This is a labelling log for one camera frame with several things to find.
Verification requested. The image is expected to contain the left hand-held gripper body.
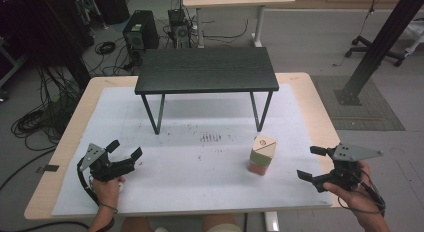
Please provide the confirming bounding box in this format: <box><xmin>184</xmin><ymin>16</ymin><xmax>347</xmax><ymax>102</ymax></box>
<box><xmin>78</xmin><ymin>142</ymin><xmax>137</xmax><ymax>184</ymax></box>

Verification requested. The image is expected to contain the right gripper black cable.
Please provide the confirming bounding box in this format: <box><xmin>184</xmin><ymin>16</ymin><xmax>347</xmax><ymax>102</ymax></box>
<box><xmin>337</xmin><ymin>170</ymin><xmax>387</xmax><ymax>217</ymax></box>

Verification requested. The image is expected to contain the person's right knee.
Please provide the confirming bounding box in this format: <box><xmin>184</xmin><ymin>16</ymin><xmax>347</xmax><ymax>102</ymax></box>
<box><xmin>201</xmin><ymin>213</ymin><xmax>243</xmax><ymax>232</ymax></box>

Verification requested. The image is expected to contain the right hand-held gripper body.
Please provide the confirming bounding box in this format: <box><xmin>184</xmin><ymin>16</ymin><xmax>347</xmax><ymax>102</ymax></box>
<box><xmin>314</xmin><ymin>143</ymin><xmax>384</xmax><ymax>194</ymax></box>

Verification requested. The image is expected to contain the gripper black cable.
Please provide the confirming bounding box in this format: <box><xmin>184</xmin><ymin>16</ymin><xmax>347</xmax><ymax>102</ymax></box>
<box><xmin>76</xmin><ymin>160</ymin><xmax>101</xmax><ymax>207</ymax></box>
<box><xmin>337</xmin><ymin>170</ymin><xmax>387</xmax><ymax>217</ymax></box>

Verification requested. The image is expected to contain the black tape strip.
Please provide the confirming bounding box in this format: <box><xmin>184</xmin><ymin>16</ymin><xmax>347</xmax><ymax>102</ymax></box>
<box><xmin>35</xmin><ymin>164</ymin><xmax>61</xmax><ymax>175</ymax></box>

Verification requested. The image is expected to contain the person's knee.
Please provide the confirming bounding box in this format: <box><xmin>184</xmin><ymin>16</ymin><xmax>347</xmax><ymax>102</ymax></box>
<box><xmin>201</xmin><ymin>213</ymin><xmax>243</xmax><ymax>232</ymax></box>
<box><xmin>120</xmin><ymin>216</ymin><xmax>155</xmax><ymax>232</ymax></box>

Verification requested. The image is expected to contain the person's left knee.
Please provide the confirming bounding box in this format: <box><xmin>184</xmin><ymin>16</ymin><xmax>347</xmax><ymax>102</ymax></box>
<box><xmin>120</xmin><ymin>216</ymin><xmax>155</xmax><ymax>232</ymax></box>

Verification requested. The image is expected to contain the black curtain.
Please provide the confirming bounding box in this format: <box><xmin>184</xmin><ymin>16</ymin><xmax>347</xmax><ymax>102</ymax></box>
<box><xmin>0</xmin><ymin>0</ymin><xmax>96</xmax><ymax>91</ymax></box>

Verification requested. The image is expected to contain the white office desk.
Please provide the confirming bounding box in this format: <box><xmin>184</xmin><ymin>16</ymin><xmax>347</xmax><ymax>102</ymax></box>
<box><xmin>182</xmin><ymin>0</ymin><xmax>297</xmax><ymax>49</ymax></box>

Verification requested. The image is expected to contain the long black floor cable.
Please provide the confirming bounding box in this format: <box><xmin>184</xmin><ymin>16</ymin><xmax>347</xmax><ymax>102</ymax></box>
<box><xmin>0</xmin><ymin>147</ymin><xmax>58</xmax><ymax>193</ymax></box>

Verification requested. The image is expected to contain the black computer tower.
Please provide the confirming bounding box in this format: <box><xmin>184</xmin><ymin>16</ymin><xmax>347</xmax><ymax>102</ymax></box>
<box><xmin>122</xmin><ymin>9</ymin><xmax>160</xmax><ymax>59</ymax></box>

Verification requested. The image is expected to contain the black metal post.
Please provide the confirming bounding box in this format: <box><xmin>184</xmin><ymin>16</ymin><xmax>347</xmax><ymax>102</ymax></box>
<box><xmin>333</xmin><ymin>0</ymin><xmax>424</xmax><ymax>107</ymax></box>

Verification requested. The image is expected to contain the small black shelf table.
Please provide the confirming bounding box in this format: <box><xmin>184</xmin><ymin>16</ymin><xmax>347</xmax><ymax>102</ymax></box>
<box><xmin>134</xmin><ymin>46</ymin><xmax>280</xmax><ymax>136</ymax></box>

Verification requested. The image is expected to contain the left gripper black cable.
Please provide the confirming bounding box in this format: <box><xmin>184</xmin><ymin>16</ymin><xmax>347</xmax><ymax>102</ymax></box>
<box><xmin>76</xmin><ymin>160</ymin><xmax>101</xmax><ymax>207</ymax></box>

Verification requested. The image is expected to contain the white table mat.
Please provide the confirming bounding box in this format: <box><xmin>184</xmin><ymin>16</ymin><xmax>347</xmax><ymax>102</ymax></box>
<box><xmin>51</xmin><ymin>83</ymin><xmax>334</xmax><ymax>217</ymax></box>

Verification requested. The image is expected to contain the coiled black cable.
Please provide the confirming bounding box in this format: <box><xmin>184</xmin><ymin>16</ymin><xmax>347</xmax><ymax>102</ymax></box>
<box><xmin>94</xmin><ymin>40</ymin><xmax>117</xmax><ymax>56</ymax></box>

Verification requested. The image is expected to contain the grey floor mat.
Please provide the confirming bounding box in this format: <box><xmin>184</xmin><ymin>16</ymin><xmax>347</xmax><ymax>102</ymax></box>
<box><xmin>311</xmin><ymin>74</ymin><xmax>406</xmax><ymax>132</ymax></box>

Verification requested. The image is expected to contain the tangle of black floor cables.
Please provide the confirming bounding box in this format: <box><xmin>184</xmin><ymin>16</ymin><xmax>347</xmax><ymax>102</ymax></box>
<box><xmin>9</xmin><ymin>66</ymin><xmax>83</xmax><ymax>153</ymax></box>

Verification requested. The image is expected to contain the person's right hand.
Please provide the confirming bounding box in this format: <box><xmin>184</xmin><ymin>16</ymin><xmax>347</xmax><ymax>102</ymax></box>
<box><xmin>322</xmin><ymin>160</ymin><xmax>386</xmax><ymax>220</ymax></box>

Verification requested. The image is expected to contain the white table leg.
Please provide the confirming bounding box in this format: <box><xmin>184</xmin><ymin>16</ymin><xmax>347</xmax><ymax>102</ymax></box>
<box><xmin>264</xmin><ymin>210</ymin><xmax>281</xmax><ymax>232</ymax></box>

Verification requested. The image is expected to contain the open frame computer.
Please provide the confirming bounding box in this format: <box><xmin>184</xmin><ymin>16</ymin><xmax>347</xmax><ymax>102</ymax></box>
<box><xmin>167</xmin><ymin>8</ymin><xmax>193</xmax><ymax>49</ymax></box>

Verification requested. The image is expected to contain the person's left hand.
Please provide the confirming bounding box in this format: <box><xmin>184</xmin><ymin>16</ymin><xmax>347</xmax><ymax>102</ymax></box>
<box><xmin>90</xmin><ymin>175</ymin><xmax>127</xmax><ymax>209</ymax></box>

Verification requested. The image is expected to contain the beige green orange carton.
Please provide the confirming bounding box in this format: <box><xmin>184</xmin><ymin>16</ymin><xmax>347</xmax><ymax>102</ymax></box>
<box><xmin>247</xmin><ymin>135</ymin><xmax>278</xmax><ymax>177</ymax></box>

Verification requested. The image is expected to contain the black office chair base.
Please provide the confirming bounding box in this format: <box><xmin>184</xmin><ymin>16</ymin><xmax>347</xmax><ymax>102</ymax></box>
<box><xmin>344</xmin><ymin>34</ymin><xmax>407</xmax><ymax>68</ymax></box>

